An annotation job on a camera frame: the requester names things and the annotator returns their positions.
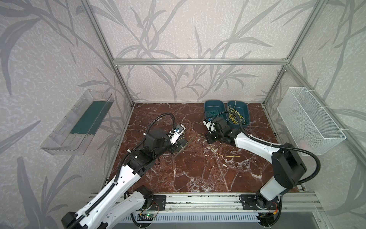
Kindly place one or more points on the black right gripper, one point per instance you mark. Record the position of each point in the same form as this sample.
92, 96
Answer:
213, 136

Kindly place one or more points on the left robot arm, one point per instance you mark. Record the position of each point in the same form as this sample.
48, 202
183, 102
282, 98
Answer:
106, 209

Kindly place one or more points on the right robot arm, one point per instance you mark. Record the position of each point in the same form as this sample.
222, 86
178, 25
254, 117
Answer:
288, 167

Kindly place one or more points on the right teal plastic bin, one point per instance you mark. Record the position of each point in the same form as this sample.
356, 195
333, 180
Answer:
241, 110

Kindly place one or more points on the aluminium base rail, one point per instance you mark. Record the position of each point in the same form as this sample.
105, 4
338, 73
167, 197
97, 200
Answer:
222, 207

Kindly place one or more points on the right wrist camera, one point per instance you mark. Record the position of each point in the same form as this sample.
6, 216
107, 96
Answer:
209, 124

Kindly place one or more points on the clear plastic wall tray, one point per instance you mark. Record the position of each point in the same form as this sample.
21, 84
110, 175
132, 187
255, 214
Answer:
75, 132

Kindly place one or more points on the pink object in basket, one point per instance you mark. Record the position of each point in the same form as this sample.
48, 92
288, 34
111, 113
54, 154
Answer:
304, 144

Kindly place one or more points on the teal plastic bin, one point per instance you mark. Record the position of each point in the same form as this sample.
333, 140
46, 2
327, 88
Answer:
241, 110
215, 110

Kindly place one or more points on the aluminium frame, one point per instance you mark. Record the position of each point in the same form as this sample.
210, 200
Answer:
285, 63

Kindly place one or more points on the white wire mesh basket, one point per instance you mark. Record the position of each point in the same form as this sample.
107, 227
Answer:
307, 119

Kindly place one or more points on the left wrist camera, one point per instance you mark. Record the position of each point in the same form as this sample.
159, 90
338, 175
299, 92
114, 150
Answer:
176, 133

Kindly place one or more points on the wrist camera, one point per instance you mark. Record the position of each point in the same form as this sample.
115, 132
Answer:
209, 124
176, 133

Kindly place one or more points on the dark grey foam spool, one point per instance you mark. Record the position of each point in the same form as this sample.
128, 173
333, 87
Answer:
181, 144

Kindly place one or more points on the left teal plastic bin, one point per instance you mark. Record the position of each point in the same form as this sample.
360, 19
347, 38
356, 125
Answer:
215, 110

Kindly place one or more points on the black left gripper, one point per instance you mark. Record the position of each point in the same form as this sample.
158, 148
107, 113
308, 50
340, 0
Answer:
177, 146

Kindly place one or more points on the green circuit board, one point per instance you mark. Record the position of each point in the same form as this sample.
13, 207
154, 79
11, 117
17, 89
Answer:
147, 216

